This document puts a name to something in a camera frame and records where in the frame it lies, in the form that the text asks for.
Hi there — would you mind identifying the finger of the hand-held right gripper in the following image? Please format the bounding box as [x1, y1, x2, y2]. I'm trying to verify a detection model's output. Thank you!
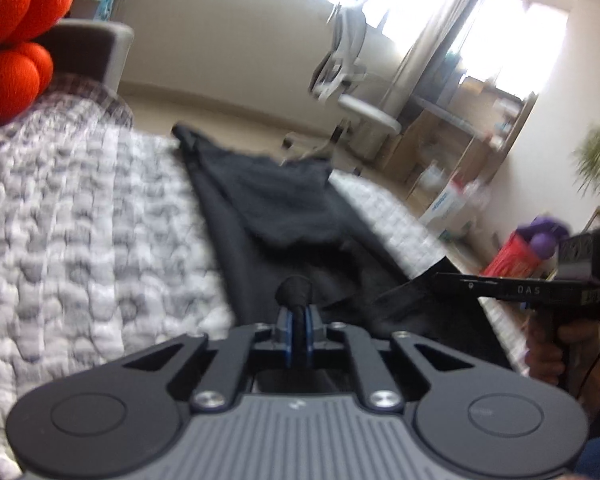
[434, 271, 486, 301]

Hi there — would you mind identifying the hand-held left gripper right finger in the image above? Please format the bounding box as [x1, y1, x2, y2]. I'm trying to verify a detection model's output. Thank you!
[300, 307, 474, 412]

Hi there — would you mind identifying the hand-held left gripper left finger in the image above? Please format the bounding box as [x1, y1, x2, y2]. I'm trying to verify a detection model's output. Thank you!
[122, 307, 302, 413]

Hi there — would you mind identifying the black garment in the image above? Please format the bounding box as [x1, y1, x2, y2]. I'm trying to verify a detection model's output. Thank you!
[172, 122, 527, 396]

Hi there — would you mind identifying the person's right hand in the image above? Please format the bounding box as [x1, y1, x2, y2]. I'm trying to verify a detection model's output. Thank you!
[524, 319, 600, 387]

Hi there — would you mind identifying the red bag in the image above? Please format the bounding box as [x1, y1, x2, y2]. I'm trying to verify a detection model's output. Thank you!
[481, 232, 542, 279]

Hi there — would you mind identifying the purple plush object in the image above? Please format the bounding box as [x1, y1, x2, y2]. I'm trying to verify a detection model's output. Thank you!
[516, 215, 572, 259]

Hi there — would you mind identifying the white box with blue print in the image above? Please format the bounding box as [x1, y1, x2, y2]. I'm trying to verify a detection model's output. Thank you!
[419, 179, 482, 242]

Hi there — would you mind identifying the wooden desk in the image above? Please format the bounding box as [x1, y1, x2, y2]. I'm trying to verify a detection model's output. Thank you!
[370, 74, 539, 202]

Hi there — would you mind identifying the grey checked quilted blanket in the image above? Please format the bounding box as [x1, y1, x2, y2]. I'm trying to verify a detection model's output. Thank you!
[0, 72, 531, 480]

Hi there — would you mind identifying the white office chair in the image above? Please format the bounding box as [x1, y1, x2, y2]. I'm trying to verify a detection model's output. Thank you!
[284, 0, 404, 167]

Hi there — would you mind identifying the small window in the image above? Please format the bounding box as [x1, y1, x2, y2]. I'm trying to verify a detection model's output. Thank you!
[459, 0, 572, 97]

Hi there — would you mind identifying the beige curtain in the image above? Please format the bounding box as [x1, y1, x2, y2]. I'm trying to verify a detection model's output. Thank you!
[380, 0, 497, 113]

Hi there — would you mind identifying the orange knot pillow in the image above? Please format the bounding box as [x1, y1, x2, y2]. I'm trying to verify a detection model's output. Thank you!
[0, 0, 74, 127]

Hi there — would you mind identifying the black cable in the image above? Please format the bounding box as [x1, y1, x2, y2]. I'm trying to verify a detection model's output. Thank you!
[574, 327, 600, 398]

